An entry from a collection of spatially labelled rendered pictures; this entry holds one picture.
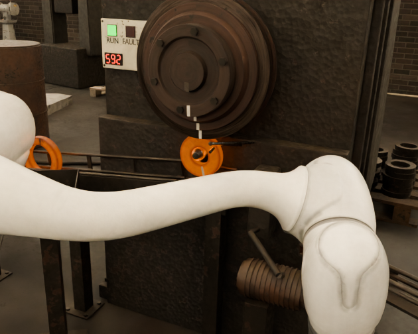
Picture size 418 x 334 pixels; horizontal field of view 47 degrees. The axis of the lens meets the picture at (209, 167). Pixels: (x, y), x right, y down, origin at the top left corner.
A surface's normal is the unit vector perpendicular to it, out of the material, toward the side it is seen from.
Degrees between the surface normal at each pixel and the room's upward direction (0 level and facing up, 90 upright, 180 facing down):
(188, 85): 90
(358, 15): 90
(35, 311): 0
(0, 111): 48
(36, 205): 65
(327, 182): 23
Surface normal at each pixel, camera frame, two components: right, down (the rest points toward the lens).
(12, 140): 1.00, 0.00
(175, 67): -0.41, 0.30
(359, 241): 0.04, -0.73
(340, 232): -0.22, -0.81
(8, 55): 0.43, 0.33
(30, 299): 0.03, -0.94
